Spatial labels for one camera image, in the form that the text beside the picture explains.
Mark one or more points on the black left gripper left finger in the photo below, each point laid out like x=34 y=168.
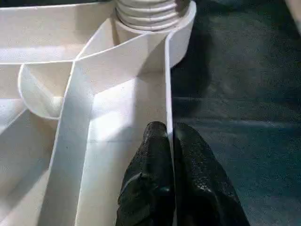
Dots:
x=148 y=183

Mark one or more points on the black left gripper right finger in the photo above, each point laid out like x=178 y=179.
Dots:
x=202 y=183

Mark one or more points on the white plastic table leg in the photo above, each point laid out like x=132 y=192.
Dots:
x=150 y=14

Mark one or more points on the black work mat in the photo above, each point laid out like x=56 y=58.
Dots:
x=244 y=94

